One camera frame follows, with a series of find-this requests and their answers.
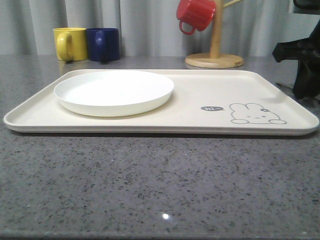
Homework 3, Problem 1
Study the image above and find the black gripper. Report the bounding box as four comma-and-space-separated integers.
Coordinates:
272, 25, 320, 100

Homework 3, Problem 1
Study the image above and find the white round plate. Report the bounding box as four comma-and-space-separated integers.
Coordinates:
54, 70, 175, 117

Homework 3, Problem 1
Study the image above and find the wooden mug tree stand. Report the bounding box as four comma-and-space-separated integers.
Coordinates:
184, 0, 244, 69

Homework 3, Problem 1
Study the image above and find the red mug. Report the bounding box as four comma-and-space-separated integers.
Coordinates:
176, 0, 216, 35

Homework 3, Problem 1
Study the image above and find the grey curtain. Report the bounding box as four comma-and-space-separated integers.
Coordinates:
0, 0, 320, 57

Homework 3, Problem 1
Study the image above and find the dark blue mug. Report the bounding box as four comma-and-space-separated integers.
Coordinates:
85, 27, 120, 62

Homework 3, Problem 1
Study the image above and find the cream rabbit tray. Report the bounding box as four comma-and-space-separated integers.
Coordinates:
3, 69, 320, 136

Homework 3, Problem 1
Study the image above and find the yellow mug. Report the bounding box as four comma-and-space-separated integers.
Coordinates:
53, 27, 88, 62

